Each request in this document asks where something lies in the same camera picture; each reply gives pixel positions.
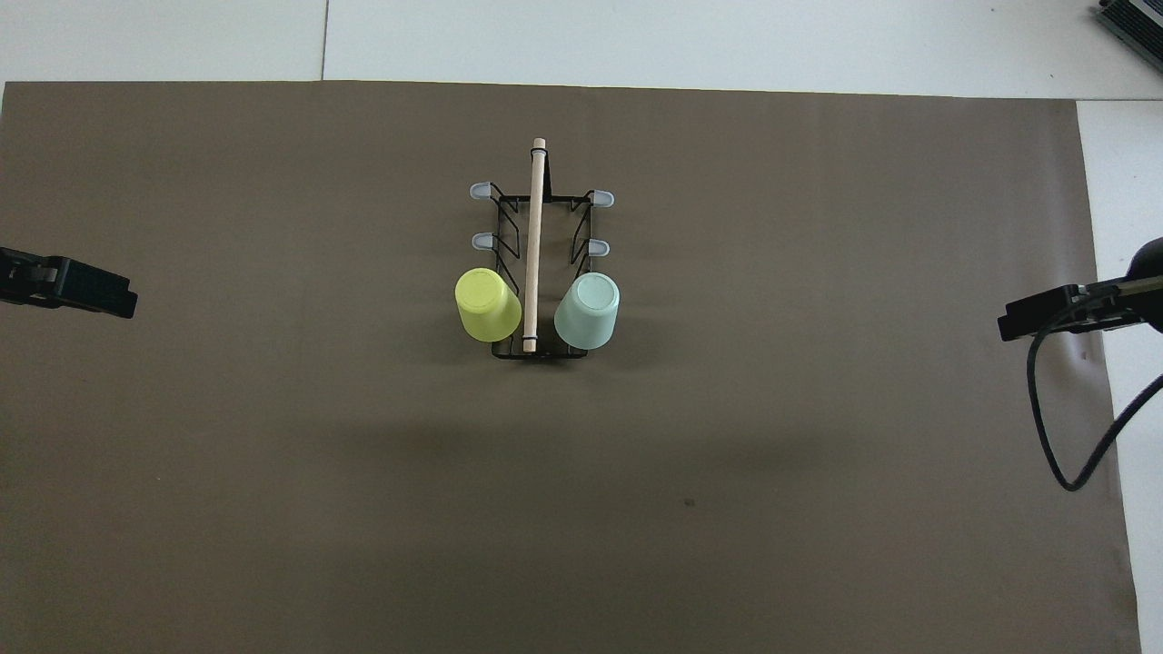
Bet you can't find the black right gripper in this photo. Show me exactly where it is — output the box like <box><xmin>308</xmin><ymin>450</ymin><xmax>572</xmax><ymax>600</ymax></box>
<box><xmin>997</xmin><ymin>235</ymin><xmax>1163</xmax><ymax>343</ymax></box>

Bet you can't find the yellow plastic cup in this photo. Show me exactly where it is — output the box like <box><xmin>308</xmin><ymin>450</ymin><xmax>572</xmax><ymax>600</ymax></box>
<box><xmin>454</xmin><ymin>267</ymin><xmax>525</xmax><ymax>343</ymax></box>

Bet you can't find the pale green plastic cup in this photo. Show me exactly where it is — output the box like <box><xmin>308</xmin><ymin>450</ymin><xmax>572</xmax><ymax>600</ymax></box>
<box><xmin>553</xmin><ymin>272</ymin><xmax>621</xmax><ymax>351</ymax></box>

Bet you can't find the grey ribbed device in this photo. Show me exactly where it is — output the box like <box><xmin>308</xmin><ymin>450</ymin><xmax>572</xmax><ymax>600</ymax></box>
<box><xmin>1095</xmin><ymin>0</ymin><xmax>1163</xmax><ymax>74</ymax></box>

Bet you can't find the brown table mat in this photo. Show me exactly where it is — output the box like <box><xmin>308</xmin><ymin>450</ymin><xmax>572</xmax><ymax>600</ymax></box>
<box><xmin>0</xmin><ymin>80</ymin><xmax>1143</xmax><ymax>654</ymax></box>

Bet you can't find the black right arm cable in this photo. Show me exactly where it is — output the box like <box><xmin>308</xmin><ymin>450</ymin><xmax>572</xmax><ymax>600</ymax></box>
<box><xmin>1026</xmin><ymin>277</ymin><xmax>1163</xmax><ymax>493</ymax></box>

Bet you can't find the black wire cup rack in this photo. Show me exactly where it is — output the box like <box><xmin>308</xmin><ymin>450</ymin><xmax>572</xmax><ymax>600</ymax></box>
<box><xmin>469</xmin><ymin>138</ymin><xmax>616</xmax><ymax>361</ymax></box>

